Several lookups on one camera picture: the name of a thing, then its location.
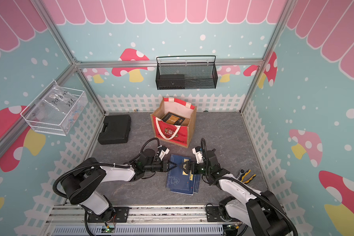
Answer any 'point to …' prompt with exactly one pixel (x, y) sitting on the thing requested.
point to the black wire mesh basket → (186, 72)
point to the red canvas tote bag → (181, 135)
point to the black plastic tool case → (116, 129)
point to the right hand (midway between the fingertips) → (185, 165)
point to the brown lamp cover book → (171, 118)
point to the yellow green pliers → (250, 179)
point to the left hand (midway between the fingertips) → (176, 168)
